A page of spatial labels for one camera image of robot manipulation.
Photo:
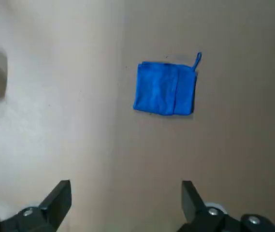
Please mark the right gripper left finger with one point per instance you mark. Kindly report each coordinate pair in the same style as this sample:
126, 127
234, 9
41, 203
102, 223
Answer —
55, 200

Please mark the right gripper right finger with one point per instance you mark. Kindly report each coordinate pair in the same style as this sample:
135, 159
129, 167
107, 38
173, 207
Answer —
192, 205

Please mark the blue dishcloth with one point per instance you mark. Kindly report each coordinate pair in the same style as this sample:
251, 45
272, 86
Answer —
161, 89

